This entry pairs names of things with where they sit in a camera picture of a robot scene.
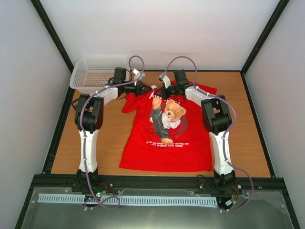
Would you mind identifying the red kungfu bear t-shirt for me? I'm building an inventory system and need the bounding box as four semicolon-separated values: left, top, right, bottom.
119;90;213;172

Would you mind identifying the black brooch box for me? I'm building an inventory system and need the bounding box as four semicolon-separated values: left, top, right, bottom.
71;98;79;111

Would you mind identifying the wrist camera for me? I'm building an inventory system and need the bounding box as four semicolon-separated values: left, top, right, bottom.
132;68;145;85
158;73;171;89

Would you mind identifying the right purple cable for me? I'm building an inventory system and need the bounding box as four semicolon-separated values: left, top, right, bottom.
164;56;254;213

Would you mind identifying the purple cable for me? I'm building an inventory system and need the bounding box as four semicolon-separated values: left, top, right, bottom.
79;55;145;211
164;56;254;213

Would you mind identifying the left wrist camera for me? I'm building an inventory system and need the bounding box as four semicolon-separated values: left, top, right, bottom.
132;68;145;85

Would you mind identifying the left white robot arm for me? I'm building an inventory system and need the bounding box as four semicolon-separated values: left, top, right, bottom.
74;68;152;192

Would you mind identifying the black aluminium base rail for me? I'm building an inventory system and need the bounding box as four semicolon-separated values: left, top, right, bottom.
33;174;286;194

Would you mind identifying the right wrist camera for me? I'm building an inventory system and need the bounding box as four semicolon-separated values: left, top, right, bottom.
158;73;171;89

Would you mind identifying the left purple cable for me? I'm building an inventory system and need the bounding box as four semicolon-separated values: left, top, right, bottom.
79;55;145;211

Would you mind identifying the white plastic basket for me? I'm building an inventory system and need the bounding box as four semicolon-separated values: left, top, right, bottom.
69;56;129;94

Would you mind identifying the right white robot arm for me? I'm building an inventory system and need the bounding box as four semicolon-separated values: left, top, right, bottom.
158;70;236;193

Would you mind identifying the light blue cable duct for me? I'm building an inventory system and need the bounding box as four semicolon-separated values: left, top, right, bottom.
37;194;217;208

